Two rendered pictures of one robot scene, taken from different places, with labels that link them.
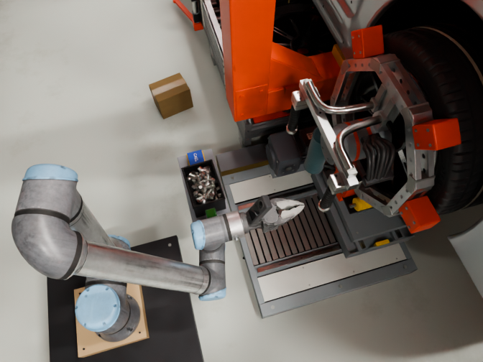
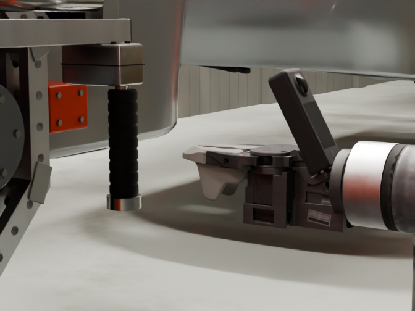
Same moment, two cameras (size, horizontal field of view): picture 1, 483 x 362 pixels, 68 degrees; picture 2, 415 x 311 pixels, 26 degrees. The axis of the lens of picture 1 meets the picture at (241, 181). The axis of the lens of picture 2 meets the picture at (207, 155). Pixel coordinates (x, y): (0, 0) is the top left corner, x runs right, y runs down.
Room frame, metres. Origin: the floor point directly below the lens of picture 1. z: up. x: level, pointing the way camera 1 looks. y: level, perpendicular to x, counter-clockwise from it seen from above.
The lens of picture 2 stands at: (1.17, 0.57, 0.98)
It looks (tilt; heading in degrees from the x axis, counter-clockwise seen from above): 9 degrees down; 226
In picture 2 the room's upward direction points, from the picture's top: straight up
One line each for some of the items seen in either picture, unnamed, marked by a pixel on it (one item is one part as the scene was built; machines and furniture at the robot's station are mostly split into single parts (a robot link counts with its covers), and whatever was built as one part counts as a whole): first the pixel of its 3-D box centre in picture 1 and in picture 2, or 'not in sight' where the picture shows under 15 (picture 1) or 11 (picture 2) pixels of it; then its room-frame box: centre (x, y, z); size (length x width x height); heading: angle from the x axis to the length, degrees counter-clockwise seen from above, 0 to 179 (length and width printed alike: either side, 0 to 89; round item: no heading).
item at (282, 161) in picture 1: (305, 154); not in sight; (1.00, -0.35, 0.26); 0.42 x 0.18 x 0.35; 105
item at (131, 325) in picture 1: (113, 315); not in sight; (0.18, 0.52, 0.40); 0.19 x 0.19 x 0.10
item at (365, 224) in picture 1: (370, 188); not in sight; (0.76, -0.64, 0.32); 0.40 x 0.30 x 0.28; 15
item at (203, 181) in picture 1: (203, 187); not in sight; (0.68, 0.16, 0.51); 0.20 x 0.14 x 0.13; 17
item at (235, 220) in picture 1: (236, 225); (373, 184); (0.40, 0.02, 0.81); 0.10 x 0.05 x 0.09; 15
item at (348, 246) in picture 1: (359, 203); not in sight; (0.76, -0.64, 0.13); 0.50 x 0.36 x 0.10; 15
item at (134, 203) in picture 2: (328, 197); (123, 145); (0.49, -0.29, 0.83); 0.04 x 0.04 x 0.16
